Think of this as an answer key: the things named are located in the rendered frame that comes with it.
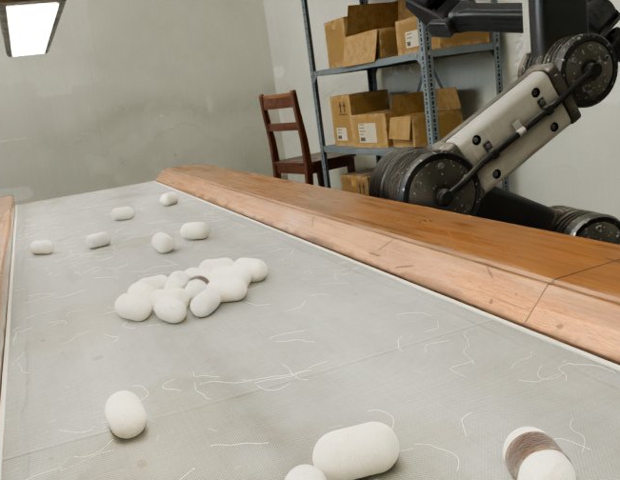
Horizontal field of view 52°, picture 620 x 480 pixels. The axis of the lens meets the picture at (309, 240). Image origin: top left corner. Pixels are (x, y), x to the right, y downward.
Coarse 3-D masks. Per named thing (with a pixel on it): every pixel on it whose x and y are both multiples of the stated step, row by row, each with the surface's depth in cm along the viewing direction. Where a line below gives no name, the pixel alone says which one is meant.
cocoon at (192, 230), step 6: (192, 222) 78; (198, 222) 78; (204, 222) 78; (186, 228) 78; (192, 228) 77; (198, 228) 77; (204, 228) 77; (186, 234) 78; (192, 234) 77; (198, 234) 77; (204, 234) 77
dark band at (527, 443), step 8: (528, 432) 25; (536, 432) 25; (544, 432) 25; (512, 440) 25; (520, 440) 24; (528, 440) 24; (536, 440) 24; (544, 440) 24; (552, 440) 24; (512, 448) 24; (520, 448) 24; (528, 448) 24; (536, 448) 24; (544, 448) 24; (552, 448) 24; (560, 448) 24; (512, 456) 24; (520, 456) 24; (512, 464) 24; (512, 472) 24
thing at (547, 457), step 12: (516, 432) 25; (504, 444) 25; (504, 456) 25; (528, 456) 24; (540, 456) 23; (552, 456) 23; (564, 456) 23; (528, 468) 23; (540, 468) 23; (552, 468) 23; (564, 468) 23
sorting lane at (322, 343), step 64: (128, 192) 134; (64, 256) 79; (128, 256) 74; (192, 256) 70; (256, 256) 66; (320, 256) 63; (64, 320) 54; (128, 320) 51; (192, 320) 49; (256, 320) 47; (320, 320) 46; (384, 320) 44; (448, 320) 42; (64, 384) 40; (128, 384) 39; (192, 384) 38; (256, 384) 37; (320, 384) 36; (384, 384) 35; (448, 384) 34; (512, 384) 33; (576, 384) 32; (0, 448) 33; (64, 448) 33; (128, 448) 32; (192, 448) 31; (256, 448) 30; (448, 448) 28; (576, 448) 27
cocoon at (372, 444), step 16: (336, 432) 27; (352, 432) 26; (368, 432) 26; (384, 432) 26; (320, 448) 26; (336, 448) 26; (352, 448) 26; (368, 448) 26; (384, 448) 26; (320, 464) 26; (336, 464) 26; (352, 464) 26; (368, 464) 26; (384, 464) 26
